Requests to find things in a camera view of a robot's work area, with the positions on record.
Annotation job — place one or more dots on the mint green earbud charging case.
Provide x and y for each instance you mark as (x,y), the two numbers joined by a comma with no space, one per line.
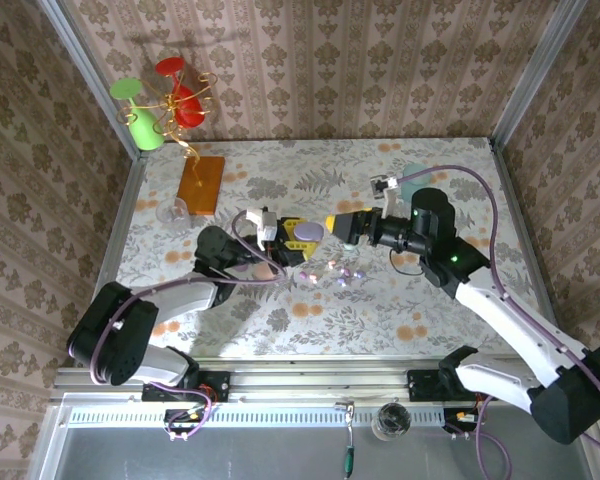
(351,247)

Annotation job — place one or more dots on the purple earbud charging case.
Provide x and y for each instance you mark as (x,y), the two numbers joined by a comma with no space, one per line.
(240,268)

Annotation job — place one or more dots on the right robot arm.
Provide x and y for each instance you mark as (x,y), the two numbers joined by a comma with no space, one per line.
(505,320)

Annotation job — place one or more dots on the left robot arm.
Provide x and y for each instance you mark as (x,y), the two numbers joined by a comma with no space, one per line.
(175,300)

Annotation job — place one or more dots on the teal plastic cup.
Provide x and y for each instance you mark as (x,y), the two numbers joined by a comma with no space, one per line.
(409,187)

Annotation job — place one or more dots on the wooden base board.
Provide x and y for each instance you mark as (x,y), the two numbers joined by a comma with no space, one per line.
(205,195)

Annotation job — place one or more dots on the clear glass cup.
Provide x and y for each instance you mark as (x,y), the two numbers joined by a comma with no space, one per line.
(172,212)

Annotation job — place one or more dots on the green wine glass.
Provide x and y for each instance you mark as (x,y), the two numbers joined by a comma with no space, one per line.
(147,130)

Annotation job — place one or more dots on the red wine glass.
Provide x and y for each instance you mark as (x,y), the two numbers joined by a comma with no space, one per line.
(189,110)

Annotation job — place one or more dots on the black connector block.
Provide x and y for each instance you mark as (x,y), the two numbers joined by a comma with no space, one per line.
(455,422)
(180,421)

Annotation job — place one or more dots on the clear glass jar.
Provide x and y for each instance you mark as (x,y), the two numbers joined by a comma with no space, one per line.
(393,422)

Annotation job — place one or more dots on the grey metal trough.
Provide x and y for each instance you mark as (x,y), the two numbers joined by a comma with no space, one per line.
(280,455)

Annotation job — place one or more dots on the aluminium table side rail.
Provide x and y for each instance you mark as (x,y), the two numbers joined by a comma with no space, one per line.
(121,225)
(515,200)

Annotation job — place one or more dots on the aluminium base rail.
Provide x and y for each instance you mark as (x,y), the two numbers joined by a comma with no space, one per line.
(320,380)

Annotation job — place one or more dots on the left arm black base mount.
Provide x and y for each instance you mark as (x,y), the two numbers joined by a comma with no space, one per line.
(217,385)

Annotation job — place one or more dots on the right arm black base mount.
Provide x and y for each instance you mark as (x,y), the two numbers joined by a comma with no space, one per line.
(422,385)

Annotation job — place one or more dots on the aluminium corner post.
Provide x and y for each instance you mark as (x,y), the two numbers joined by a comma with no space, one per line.
(79,50)
(548,50)

